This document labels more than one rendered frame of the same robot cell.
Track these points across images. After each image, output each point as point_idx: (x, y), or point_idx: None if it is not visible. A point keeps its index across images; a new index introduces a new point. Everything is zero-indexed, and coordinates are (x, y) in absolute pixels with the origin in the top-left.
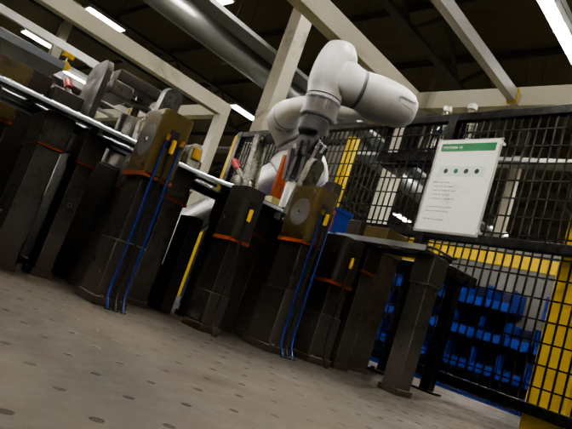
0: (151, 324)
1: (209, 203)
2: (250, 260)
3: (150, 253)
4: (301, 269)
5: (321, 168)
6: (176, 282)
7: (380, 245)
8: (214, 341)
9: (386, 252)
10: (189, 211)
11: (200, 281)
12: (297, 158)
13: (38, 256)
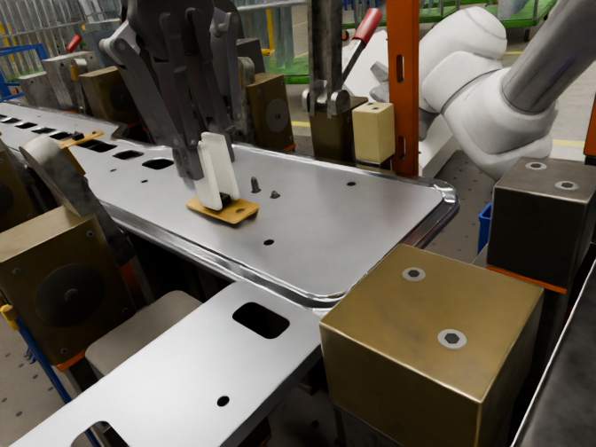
0: (5, 390)
1: (532, 49)
2: (215, 293)
3: (136, 270)
4: (74, 386)
5: (37, 164)
6: (195, 295)
7: (194, 405)
8: (23, 435)
9: (237, 438)
10: (511, 71)
11: None
12: (188, 70)
13: None
